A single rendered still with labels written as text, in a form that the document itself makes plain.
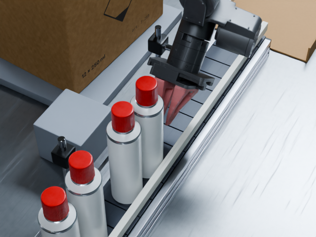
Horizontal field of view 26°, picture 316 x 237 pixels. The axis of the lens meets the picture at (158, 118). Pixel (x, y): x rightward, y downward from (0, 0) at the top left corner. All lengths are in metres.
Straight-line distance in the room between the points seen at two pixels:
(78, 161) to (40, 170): 0.33
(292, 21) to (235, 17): 0.44
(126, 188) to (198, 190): 0.17
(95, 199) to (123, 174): 0.11
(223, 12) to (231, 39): 0.04
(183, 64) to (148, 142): 0.14
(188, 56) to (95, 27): 0.23
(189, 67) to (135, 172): 0.20
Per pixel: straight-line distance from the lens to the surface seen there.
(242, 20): 1.09
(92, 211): 0.97
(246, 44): 1.09
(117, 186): 1.08
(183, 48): 1.11
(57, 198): 0.88
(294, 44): 1.47
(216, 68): 1.32
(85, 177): 0.92
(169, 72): 1.11
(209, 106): 1.21
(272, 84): 1.38
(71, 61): 1.25
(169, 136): 1.20
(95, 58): 1.31
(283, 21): 1.52
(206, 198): 1.19
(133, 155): 1.02
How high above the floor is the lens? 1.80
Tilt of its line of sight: 48 degrees down
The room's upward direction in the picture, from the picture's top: straight up
